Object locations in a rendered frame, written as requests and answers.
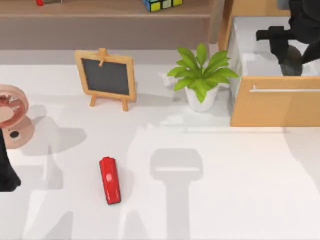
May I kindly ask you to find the dark grey rounded object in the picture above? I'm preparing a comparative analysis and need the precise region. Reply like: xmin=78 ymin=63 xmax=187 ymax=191
xmin=279 ymin=46 xmax=304 ymax=77

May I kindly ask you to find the wooden cupboard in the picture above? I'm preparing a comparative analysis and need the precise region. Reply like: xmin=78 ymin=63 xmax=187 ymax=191
xmin=216 ymin=0 xmax=320 ymax=52

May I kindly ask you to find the pale wooden drawer front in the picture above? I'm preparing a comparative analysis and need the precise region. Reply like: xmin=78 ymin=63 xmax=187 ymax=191
xmin=229 ymin=75 xmax=320 ymax=128

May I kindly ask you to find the green plant in white pot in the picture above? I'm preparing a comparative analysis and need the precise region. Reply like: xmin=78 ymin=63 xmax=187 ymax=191
xmin=166 ymin=42 xmax=240 ymax=113

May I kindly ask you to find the coloured puzzle cube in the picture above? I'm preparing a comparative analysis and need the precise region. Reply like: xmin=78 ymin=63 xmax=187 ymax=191
xmin=142 ymin=0 xmax=184 ymax=13

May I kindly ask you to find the wooden framed blackboard easel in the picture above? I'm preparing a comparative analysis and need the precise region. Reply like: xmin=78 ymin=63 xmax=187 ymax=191
xmin=74 ymin=47 xmax=137 ymax=112

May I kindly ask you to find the wooden open shelf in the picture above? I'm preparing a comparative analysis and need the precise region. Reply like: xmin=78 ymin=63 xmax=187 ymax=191
xmin=0 ymin=0 xmax=219 ymax=51

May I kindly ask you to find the red stapler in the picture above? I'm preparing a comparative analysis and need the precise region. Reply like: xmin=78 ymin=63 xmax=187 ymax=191
xmin=98 ymin=156 xmax=122 ymax=206

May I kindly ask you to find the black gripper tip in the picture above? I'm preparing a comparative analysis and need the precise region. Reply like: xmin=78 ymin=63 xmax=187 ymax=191
xmin=0 ymin=127 xmax=22 ymax=193

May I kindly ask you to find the long metal drawer handle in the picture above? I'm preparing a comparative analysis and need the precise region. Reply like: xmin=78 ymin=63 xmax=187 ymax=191
xmin=249 ymin=85 xmax=320 ymax=93

